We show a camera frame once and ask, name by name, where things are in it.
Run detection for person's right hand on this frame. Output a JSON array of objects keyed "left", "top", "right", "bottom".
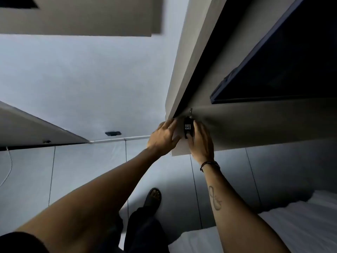
[{"left": 184, "top": 120, "right": 215, "bottom": 167}]

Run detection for person's left hand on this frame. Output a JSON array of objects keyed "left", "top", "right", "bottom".
[{"left": 147, "top": 119, "right": 182, "bottom": 157}]

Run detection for black key fob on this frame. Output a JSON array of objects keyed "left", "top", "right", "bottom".
[{"left": 183, "top": 108, "right": 196, "bottom": 140}]

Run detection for person's right forearm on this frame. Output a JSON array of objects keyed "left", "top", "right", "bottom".
[{"left": 201, "top": 163, "right": 291, "bottom": 253}]

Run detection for person's left forearm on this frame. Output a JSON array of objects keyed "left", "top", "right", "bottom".
[{"left": 14, "top": 147, "right": 169, "bottom": 253}]

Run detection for black sandal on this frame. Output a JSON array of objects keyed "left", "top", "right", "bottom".
[{"left": 143, "top": 188, "right": 162, "bottom": 212}]

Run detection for black trousers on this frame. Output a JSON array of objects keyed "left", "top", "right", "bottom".
[{"left": 105, "top": 206, "right": 170, "bottom": 253}]

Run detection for white bed sheet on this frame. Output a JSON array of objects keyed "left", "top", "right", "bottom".
[{"left": 168, "top": 190, "right": 337, "bottom": 253}]

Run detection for black television screen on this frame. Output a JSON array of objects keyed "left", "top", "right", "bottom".
[{"left": 210, "top": 0, "right": 337, "bottom": 105}]

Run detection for black sleeve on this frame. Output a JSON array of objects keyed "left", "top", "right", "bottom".
[{"left": 0, "top": 231, "right": 51, "bottom": 253}]

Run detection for black cord bracelet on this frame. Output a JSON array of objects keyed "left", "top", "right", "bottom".
[{"left": 199, "top": 160, "right": 221, "bottom": 173}]

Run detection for thin white cable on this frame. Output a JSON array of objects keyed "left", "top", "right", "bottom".
[{"left": 0, "top": 147, "right": 13, "bottom": 188}]

